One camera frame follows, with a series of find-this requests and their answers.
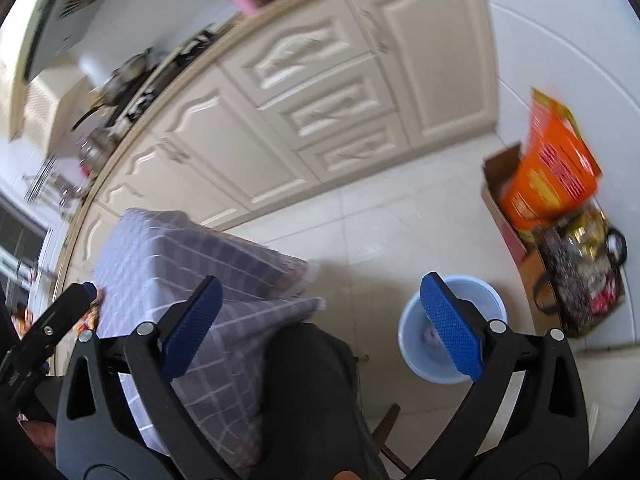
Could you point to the black gas hob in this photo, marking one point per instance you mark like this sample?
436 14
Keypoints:
140 100

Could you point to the red foil packet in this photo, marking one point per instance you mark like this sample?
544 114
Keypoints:
605 295

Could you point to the colourful snack wrapper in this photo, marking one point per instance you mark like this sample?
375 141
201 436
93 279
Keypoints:
90 315

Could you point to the dark window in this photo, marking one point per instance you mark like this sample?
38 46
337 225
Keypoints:
20 240

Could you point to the person's dark trouser leg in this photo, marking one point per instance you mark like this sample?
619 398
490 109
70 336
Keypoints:
310 400

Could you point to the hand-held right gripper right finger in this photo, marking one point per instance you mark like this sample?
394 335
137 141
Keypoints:
450 330

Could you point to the orange rice bag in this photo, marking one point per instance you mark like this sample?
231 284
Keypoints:
550 170

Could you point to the pot with glass lid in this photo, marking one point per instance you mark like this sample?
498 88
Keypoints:
95 150

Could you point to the steel frying pan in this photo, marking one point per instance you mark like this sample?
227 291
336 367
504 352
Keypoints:
125 72

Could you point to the brown cardboard box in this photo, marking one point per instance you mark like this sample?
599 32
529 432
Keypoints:
500 200

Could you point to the grey plaid tablecloth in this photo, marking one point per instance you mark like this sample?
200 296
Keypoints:
150 260

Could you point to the steel range hood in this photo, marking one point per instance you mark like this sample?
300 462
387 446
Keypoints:
70 5

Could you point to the wooden stool leg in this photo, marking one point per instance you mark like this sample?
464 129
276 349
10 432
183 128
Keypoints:
387 430

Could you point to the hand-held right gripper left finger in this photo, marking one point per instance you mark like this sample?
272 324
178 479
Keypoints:
192 327

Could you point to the beige louvred wall cabinet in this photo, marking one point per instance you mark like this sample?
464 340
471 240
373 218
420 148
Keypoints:
50 105

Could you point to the cream kitchen base cabinet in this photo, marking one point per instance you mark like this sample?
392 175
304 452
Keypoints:
220 140

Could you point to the dark patterned tote bag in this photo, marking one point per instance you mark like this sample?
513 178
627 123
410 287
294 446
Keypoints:
560 280

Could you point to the cream cabinet drawer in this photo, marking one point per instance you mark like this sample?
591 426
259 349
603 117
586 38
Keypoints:
295 57
330 107
355 152

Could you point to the metal utensil rack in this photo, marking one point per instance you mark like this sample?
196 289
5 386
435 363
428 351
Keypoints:
50 182

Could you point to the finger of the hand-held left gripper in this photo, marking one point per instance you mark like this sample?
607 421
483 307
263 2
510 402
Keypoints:
65 312

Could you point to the light blue plastic bin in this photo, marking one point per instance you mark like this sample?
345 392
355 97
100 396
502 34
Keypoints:
415 345

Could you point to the cream cabinet door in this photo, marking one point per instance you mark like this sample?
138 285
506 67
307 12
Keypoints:
435 55
220 140
165 180

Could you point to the gold foil packet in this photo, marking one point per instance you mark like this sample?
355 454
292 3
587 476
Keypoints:
585 235

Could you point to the pink cup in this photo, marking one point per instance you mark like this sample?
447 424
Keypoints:
245 2

